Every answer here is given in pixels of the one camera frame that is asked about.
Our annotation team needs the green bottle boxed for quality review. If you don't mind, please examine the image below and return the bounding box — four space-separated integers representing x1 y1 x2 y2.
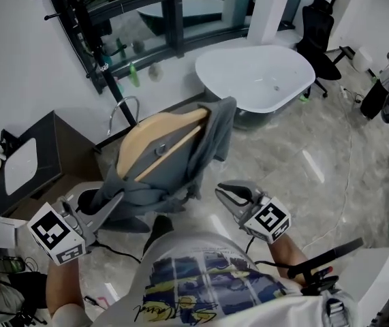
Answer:
129 62 142 89

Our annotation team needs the black coat rack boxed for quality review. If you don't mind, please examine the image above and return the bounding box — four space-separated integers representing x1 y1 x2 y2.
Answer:
29 0 139 127

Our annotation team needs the white box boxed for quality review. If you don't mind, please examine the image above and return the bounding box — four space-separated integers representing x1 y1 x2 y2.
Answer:
0 217 29 249

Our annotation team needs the black office chair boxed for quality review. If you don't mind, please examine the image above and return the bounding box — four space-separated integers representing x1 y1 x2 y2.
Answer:
295 0 356 99

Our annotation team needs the black handle with red button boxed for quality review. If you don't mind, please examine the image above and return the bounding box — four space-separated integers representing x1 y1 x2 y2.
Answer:
287 237 364 298

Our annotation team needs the white counter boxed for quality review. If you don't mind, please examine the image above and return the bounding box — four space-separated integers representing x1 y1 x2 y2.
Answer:
336 246 389 307

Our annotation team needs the black bag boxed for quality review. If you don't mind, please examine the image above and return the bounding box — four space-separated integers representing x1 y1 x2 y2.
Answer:
360 78 389 121

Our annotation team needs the white sink basin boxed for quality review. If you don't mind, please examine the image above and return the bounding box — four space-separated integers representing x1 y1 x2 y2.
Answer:
3 137 38 196

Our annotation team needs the grey clothing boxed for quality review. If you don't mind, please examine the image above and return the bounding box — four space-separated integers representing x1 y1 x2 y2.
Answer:
91 95 238 234

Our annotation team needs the chrome faucet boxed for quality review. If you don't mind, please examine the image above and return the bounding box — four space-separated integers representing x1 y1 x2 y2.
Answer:
106 95 141 136

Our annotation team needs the wooden hanger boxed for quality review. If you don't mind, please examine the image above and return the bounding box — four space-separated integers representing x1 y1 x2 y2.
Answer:
116 107 209 183

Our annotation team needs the person's white printed shirt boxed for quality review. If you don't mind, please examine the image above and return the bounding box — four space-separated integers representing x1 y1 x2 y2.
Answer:
91 231 362 327

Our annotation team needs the person's right forearm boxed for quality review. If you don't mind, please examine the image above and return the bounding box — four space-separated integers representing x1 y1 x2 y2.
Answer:
268 237 310 286

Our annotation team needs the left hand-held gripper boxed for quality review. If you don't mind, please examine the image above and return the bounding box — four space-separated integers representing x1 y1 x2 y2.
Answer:
27 191 125 266

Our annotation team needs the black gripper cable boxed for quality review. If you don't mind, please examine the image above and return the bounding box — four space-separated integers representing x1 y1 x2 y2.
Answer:
93 240 143 264

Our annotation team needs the person's left forearm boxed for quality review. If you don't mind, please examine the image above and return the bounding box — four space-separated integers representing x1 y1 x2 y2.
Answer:
45 258 87 324

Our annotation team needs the white bin with black liner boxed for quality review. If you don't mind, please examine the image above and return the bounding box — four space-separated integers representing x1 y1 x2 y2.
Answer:
65 181 105 215

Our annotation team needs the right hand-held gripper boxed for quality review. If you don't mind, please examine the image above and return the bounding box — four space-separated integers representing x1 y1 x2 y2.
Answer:
215 180 292 243

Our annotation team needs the white bathtub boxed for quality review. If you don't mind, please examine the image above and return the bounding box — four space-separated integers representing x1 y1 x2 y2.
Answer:
194 44 317 131

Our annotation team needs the dark vanity cabinet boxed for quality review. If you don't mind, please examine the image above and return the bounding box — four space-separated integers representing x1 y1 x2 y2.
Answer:
0 110 104 218

